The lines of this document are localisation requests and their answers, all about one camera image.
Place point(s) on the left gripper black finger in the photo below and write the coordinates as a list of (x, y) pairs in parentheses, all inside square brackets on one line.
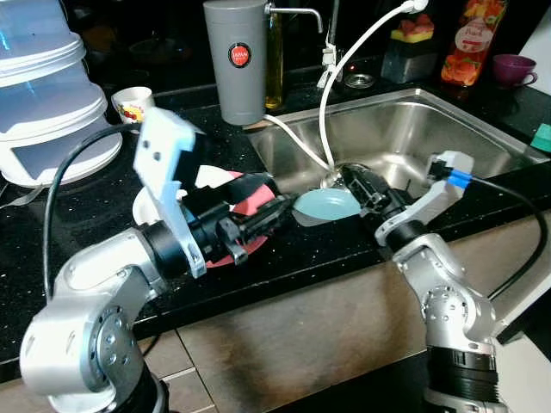
[(265, 222), (250, 188)]

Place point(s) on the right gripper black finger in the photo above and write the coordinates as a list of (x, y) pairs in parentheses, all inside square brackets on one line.
[(356, 177), (362, 200)]

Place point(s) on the light blue plate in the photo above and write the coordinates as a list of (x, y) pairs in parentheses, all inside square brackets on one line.
[(323, 206)]

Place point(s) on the white bowl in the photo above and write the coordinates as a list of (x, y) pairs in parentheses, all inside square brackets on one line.
[(211, 176)]

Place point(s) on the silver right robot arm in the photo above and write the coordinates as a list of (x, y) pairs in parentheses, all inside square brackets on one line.
[(452, 310)]

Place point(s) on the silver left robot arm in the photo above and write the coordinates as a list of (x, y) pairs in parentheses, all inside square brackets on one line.
[(86, 292)]

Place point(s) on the pink round plate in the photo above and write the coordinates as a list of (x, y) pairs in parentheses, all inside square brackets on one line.
[(256, 208)]

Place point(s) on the steel bowl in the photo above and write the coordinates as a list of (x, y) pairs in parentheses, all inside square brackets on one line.
[(332, 178)]

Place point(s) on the stainless steel sink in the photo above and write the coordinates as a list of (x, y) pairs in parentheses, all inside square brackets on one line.
[(405, 129)]

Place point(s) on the grey water filter cylinder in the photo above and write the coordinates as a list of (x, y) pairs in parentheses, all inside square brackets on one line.
[(234, 77)]

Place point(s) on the yellow oil bottle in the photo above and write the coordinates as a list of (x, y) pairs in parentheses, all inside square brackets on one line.
[(274, 69)]

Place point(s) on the white printed mug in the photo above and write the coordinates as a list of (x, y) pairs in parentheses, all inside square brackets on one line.
[(133, 105)]

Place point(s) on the chrome sink tap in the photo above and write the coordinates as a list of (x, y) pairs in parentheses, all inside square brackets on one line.
[(331, 34)]

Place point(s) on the green sponge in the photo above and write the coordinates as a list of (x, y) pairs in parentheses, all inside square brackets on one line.
[(542, 138)]

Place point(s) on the thin chrome filter spout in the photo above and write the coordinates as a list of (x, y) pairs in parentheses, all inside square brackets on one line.
[(297, 11)]

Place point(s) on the purple cup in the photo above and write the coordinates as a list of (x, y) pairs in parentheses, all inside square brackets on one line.
[(510, 69)]

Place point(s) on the white stacked plastic tubs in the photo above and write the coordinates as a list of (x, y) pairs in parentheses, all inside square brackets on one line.
[(43, 112)]

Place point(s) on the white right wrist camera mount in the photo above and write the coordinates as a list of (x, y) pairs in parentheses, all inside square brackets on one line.
[(430, 198)]

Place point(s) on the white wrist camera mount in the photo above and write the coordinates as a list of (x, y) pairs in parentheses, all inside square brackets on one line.
[(164, 146), (430, 198)]

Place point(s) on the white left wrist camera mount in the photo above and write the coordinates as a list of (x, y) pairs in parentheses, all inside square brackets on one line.
[(164, 146)]

